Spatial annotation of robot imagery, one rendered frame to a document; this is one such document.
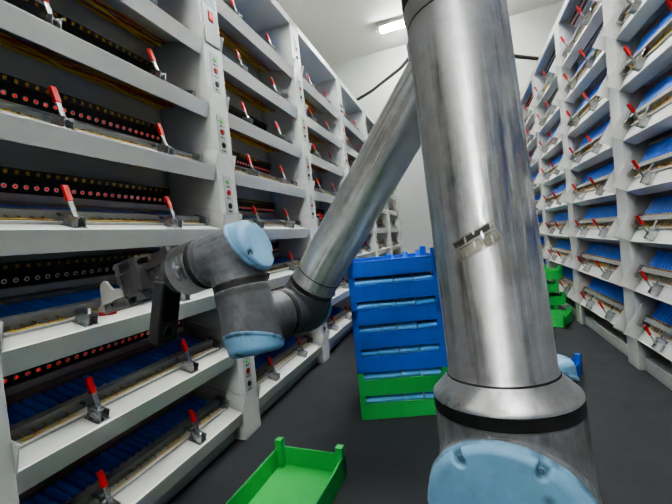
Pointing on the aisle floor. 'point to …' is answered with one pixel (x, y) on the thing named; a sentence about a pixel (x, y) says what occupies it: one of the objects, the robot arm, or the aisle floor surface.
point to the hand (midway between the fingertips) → (109, 311)
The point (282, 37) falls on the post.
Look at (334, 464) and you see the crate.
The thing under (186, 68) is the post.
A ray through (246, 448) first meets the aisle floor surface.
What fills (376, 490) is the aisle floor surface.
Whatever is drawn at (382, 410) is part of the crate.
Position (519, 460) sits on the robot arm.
